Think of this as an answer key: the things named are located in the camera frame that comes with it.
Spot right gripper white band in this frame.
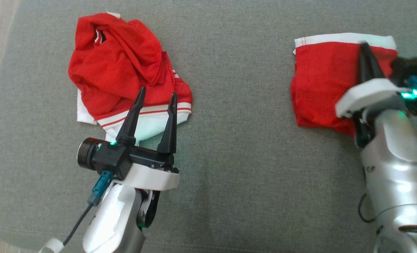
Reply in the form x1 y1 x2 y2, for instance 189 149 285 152
336 41 405 118

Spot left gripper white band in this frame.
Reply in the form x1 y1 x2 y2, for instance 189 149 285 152
113 87 181 191

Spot red Bulls shorts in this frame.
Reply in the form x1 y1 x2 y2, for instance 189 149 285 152
290 33 398 138

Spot red Bulls jersey white sleeves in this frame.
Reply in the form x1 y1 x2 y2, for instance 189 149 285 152
68 12 193 146

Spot wide grey sofa seat cushion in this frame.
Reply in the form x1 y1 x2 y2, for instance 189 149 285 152
0 0 417 253

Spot left camera cable teal plug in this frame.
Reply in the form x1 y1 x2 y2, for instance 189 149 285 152
38 170 114 253

